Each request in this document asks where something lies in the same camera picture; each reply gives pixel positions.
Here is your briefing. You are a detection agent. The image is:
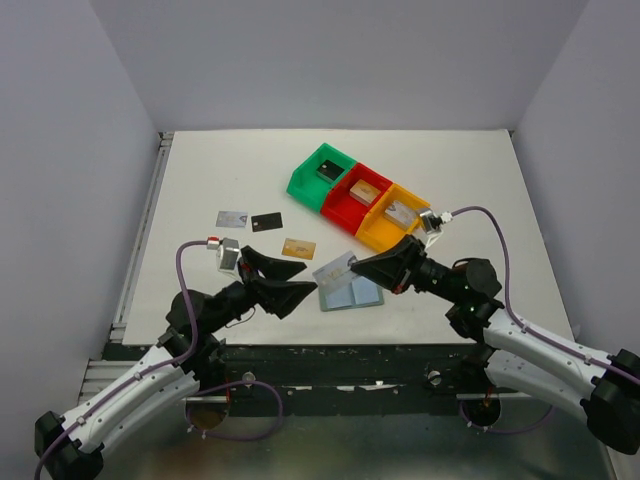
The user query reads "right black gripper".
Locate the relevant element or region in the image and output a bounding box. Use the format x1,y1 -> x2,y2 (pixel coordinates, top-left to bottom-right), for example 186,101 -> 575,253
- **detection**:
351,234 -> 462,304

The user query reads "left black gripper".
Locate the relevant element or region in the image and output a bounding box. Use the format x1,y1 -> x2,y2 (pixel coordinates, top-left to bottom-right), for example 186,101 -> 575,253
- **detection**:
208,245 -> 318,334

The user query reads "tan gold credit card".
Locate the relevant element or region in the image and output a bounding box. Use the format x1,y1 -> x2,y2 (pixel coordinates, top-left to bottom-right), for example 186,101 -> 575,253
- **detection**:
282,238 -> 316,260

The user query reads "grey-green card holder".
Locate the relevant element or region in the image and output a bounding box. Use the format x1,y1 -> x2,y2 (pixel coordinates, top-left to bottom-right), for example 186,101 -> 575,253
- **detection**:
317,274 -> 386,314

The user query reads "black credit card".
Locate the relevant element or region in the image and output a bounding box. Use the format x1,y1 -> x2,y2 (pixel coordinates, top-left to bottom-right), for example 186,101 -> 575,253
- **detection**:
251,212 -> 283,232

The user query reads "silver VIP credit card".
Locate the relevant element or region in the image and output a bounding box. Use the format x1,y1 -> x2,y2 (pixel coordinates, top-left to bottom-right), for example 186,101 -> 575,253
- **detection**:
215,211 -> 248,228

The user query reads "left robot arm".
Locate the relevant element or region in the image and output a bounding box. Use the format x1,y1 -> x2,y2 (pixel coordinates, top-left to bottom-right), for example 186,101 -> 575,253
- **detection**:
34,237 -> 318,479

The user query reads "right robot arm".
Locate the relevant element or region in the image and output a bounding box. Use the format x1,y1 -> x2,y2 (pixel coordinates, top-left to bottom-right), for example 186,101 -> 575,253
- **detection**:
350,235 -> 639,455

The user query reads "blue card sleeve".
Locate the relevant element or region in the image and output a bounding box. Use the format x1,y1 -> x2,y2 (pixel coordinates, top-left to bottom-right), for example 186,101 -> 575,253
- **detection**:
324,277 -> 384,310

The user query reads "white card in yellow bin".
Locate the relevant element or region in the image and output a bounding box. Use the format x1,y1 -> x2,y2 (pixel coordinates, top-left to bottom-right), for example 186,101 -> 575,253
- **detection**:
384,200 -> 417,230

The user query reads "tan card in red bin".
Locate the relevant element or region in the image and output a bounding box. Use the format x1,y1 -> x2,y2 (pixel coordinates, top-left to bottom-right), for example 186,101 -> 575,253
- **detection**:
349,179 -> 380,206

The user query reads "black card in green bin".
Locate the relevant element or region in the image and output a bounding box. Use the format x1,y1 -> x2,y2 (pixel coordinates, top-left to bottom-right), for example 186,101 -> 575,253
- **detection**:
316,160 -> 344,183

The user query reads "yellow plastic bin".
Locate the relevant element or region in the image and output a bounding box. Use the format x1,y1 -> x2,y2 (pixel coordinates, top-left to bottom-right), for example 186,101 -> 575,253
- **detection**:
355,183 -> 431,253

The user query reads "red plastic bin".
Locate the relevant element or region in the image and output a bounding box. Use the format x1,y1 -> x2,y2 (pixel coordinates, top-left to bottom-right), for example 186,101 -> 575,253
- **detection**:
320,163 -> 392,236

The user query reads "green plastic bin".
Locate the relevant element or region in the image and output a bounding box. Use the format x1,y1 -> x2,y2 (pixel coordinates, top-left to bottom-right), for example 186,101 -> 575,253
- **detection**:
286,143 -> 356,212

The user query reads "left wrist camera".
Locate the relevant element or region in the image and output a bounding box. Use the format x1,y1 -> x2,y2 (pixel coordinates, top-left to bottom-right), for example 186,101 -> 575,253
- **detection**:
206,236 -> 240,276

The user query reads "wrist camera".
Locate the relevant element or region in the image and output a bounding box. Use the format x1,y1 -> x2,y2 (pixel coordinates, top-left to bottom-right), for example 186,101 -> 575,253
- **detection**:
206,236 -> 240,276
416,207 -> 453,249

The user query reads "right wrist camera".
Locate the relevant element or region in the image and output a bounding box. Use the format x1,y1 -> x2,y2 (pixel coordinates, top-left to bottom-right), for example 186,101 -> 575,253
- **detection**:
416,207 -> 453,249

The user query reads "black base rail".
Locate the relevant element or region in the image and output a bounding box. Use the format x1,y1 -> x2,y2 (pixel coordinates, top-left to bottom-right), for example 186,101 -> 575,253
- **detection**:
102,342 -> 551,419

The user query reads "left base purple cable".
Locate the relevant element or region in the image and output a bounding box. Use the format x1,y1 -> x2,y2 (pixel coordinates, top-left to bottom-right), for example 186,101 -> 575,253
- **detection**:
187,379 -> 284,441

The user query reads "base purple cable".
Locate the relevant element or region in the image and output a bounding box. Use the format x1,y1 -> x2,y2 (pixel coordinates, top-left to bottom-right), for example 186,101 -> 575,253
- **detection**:
187,379 -> 284,441
459,399 -> 556,436

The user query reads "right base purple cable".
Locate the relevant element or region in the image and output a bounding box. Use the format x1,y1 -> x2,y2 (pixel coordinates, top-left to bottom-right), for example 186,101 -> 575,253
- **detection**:
459,399 -> 556,436

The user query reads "aluminium side rail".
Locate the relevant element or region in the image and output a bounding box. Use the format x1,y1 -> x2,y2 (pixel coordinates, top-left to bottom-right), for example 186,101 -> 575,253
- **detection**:
79,130 -> 175,401

